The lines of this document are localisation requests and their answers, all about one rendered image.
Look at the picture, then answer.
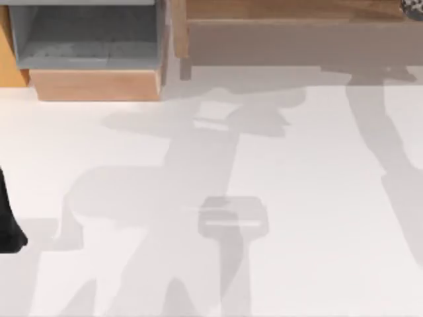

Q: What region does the pale wooden drawer front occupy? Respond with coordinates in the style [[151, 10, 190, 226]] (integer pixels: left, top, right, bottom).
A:
[[28, 67, 163, 102]]

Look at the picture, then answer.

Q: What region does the wooden shelf unit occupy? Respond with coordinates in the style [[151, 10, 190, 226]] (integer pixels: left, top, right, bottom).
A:
[[171, 0, 423, 82]]

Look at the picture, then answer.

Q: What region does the pulled-out grey drawer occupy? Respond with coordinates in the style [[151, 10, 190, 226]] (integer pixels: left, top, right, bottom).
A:
[[7, 0, 166, 71]]

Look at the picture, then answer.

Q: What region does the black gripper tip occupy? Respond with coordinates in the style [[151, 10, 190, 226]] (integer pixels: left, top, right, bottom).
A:
[[0, 167, 28, 255]]

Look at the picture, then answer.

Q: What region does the wooden cupboard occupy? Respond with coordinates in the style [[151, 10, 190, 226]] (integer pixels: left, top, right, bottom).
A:
[[0, 4, 31, 88]]

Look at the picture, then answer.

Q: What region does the black and white speckled object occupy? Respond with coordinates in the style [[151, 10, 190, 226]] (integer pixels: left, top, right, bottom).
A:
[[399, 0, 423, 21]]

